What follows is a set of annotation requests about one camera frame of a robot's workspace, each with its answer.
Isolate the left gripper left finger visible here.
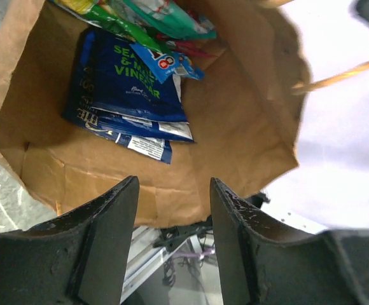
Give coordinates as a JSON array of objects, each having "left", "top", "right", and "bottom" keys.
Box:
[{"left": 0, "top": 176, "right": 139, "bottom": 304}]

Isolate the blue burts crisps bag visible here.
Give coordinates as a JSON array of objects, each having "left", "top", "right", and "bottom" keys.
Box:
[
  {"left": 74, "top": 108, "right": 193, "bottom": 164},
  {"left": 62, "top": 29, "right": 188, "bottom": 124}
]

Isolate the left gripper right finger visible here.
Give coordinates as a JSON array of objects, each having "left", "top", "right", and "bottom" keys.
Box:
[{"left": 210, "top": 178, "right": 369, "bottom": 304}]

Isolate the aluminium rail frame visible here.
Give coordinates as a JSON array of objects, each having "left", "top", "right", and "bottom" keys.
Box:
[{"left": 120, "top": 219, "right": 223, "bottom": 305}]

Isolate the green yellow snack packet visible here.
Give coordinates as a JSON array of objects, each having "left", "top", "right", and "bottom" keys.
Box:
[{"left": 52, "top": 1, "right": 160, "bottom": 51}]

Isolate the small blue biscuit packet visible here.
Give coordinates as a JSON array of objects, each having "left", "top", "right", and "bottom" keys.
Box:
[{"left": 130, "top": 43, "right": 204, "bottom": 83}]

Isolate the brown paper bag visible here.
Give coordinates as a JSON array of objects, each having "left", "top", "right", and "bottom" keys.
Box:
[{"left": 0, "top": 0, "right": 369, "bottom": 228}]

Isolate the teal green snack packet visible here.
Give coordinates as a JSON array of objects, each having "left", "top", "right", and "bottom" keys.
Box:
[{"left": 124, "top": 1, "right": 217, "bottom": 40}]

